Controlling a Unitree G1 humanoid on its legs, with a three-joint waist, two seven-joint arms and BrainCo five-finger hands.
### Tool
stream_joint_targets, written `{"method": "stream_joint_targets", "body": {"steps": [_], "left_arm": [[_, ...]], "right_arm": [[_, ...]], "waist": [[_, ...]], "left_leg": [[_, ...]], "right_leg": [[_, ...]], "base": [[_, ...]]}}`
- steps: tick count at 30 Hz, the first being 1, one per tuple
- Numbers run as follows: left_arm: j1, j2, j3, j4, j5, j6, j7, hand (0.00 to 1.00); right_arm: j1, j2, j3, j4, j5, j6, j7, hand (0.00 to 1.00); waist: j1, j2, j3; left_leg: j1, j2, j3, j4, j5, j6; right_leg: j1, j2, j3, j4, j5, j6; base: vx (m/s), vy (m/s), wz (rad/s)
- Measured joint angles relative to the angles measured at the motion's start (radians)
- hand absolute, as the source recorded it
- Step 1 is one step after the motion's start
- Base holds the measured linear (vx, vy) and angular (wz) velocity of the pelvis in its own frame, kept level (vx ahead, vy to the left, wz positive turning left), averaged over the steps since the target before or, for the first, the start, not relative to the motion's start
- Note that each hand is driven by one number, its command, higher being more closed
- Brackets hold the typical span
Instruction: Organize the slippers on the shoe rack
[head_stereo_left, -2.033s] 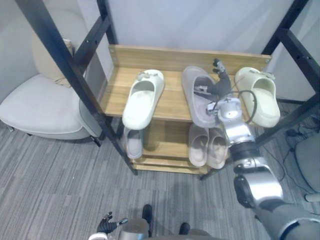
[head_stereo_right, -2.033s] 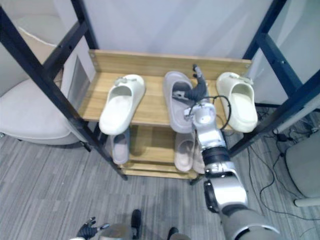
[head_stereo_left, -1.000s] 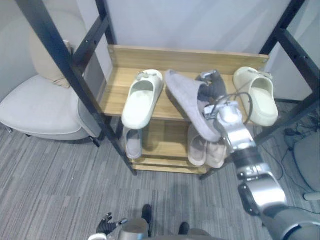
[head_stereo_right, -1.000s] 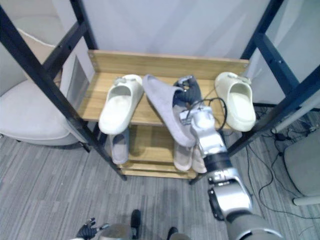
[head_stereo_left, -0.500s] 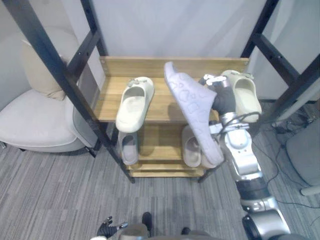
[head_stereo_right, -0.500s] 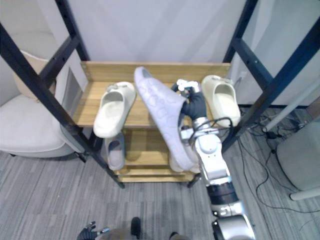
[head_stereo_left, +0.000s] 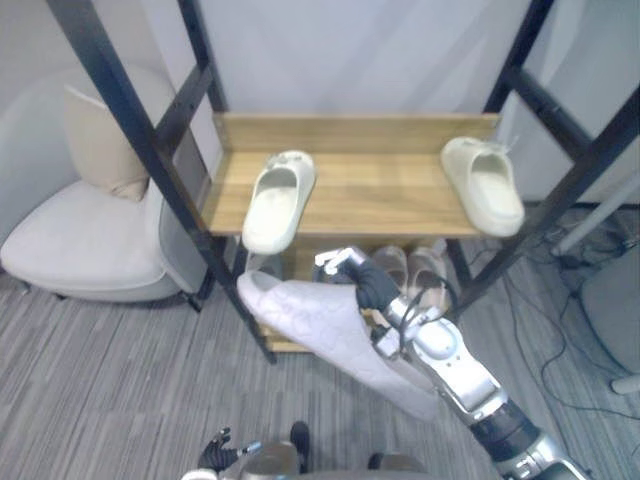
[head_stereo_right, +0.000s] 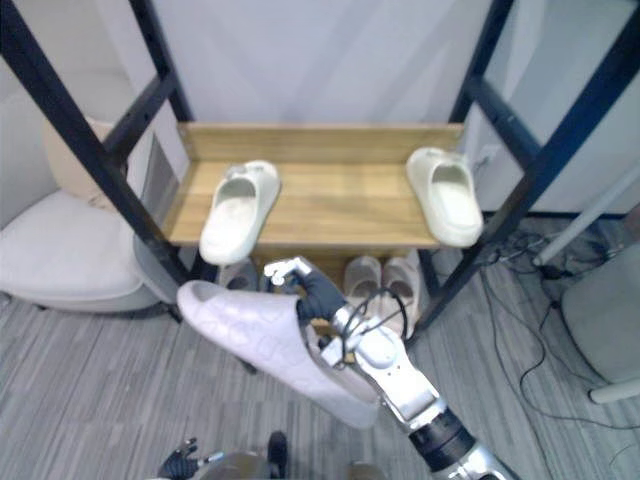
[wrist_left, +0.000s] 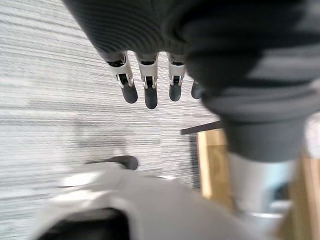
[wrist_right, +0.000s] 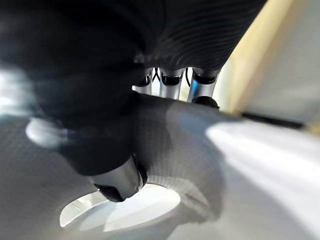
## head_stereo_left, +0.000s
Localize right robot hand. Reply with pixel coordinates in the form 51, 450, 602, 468
313, 245, 401, 315

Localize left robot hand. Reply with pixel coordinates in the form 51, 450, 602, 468
197, 426, 251, 472

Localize white quilted slipper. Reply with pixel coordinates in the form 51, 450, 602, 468
236, 270, 442, 422

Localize beige shoe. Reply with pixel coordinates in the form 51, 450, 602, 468
406, 243, 450, 312
372, 245, 409, 302

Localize wooden rack shelf with rim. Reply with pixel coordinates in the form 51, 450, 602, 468
201, 112, 502, 239

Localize silver robot body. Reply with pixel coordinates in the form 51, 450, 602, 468
230, 439, 429, 480

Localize dark robot foot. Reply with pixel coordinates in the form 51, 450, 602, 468
290, 421, 312, 472

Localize cream rubber slipper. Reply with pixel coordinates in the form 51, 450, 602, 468
241, 150, 319, 255
440, 137, 526, 238

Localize white slanted pole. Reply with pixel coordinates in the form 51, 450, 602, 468
551, 177, 640, 257

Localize grey upholstered armchair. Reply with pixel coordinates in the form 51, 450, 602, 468
0, 63, 212, 305

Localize white stand foot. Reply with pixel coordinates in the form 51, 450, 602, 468
610, 366, 640, 397

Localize beige cushion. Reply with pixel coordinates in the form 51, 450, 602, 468
63, 85, 152, 203

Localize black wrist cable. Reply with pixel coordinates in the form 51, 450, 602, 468
398, 276, 450, 357

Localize black floor cable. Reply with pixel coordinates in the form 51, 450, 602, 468
499, 272, 640, 417

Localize black cable tangle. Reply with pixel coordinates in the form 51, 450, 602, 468
544, 203, 640, 282

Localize black metal rack frame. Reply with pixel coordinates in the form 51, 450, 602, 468
46, 0, 640, 365

